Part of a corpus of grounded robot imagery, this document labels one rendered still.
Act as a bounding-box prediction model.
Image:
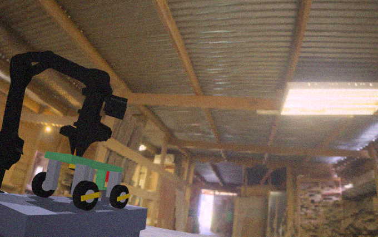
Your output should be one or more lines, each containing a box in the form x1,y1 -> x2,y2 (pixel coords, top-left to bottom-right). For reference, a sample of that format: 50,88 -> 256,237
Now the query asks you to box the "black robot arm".
0,51 -> 128,188

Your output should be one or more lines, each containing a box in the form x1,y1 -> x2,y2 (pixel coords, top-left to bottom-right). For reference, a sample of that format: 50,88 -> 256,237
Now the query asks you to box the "small green trolley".
31,151 -> 130,211

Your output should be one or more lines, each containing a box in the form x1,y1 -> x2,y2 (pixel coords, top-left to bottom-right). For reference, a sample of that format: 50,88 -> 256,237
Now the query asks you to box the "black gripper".
59,106 -> 112,157

